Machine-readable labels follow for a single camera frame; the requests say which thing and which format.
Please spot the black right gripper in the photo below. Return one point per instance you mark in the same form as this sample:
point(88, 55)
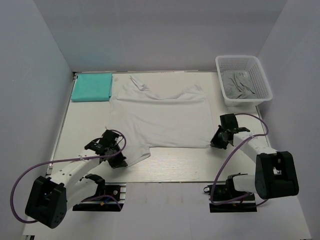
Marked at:
point(215, 141)

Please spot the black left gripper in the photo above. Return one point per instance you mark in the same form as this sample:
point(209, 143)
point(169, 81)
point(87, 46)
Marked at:
point(120, 162)

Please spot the white t shirt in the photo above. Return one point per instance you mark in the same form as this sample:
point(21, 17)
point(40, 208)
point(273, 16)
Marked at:
point(148, 120)

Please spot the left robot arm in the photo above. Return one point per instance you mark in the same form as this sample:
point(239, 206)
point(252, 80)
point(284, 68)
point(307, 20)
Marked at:
point(51, 197)

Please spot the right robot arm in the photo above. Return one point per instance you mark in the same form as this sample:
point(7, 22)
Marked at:
point(275, 173)

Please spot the grey t shirt in basket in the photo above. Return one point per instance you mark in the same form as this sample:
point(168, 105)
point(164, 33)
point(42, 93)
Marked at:
point(238, 85)

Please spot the white plastic laundry basket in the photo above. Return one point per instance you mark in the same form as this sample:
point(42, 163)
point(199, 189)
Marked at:
point(252, 67)

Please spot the folded teal t shirt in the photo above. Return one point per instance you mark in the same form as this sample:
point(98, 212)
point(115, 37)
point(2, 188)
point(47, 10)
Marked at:
point(92, 87)

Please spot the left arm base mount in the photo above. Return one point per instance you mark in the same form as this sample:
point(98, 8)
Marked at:
point(110, 198)

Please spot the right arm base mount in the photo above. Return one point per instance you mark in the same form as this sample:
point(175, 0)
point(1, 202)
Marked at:
point(231, 202)

